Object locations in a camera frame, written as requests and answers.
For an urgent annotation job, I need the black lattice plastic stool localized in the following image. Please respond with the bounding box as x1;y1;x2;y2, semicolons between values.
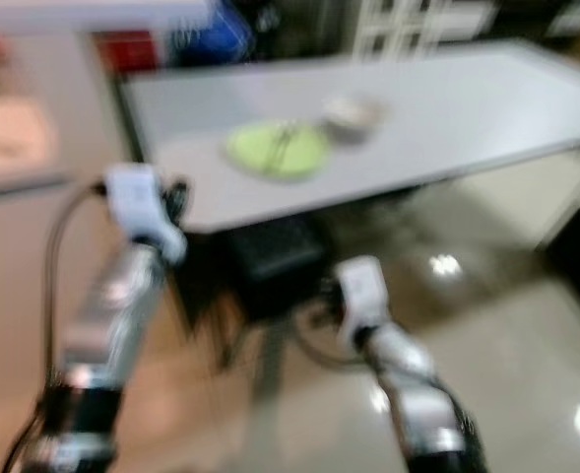
216;217;322;321

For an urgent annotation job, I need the copper coloured knife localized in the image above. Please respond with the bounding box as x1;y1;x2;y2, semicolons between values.
268;126;292;175

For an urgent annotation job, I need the metal spoon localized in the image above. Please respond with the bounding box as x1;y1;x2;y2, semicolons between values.
283;125;300;174

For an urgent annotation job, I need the red box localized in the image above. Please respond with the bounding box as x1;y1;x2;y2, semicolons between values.
93;32;158;75

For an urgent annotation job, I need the blue container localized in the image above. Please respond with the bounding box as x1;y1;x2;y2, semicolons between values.
181;15;256;65

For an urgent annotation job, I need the white bowl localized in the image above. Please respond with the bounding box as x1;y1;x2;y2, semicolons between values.
322;94;387;139

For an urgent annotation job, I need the white shelf unit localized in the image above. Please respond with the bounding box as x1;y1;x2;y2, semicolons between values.
354;0;497;55

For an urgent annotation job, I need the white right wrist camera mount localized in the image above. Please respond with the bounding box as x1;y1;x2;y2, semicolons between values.
334;256;389;351

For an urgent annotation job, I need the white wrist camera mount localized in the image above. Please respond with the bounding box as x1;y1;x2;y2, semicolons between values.
334;256;389;351
104;165;187;262

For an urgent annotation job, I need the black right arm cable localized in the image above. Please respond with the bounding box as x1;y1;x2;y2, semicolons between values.
292;294;359;372

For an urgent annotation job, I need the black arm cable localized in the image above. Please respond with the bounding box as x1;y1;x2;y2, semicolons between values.
39;182;113;473
292;294;359;372

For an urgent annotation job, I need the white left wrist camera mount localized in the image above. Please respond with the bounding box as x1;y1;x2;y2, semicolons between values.
104;165;187;262

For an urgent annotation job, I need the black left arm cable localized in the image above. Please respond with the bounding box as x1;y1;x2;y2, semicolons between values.
39;182;113;473

